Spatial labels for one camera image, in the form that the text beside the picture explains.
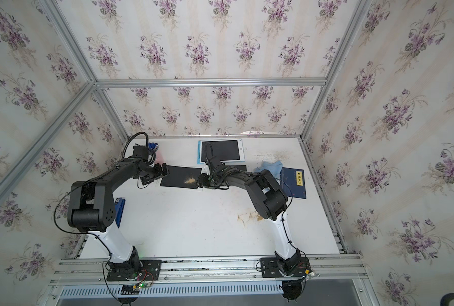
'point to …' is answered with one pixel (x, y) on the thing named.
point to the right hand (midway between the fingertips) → (202, 185)
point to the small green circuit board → (134, 289)
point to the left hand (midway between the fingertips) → (162, 176)
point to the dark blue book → (292, 182)
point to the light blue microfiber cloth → (274, 167)
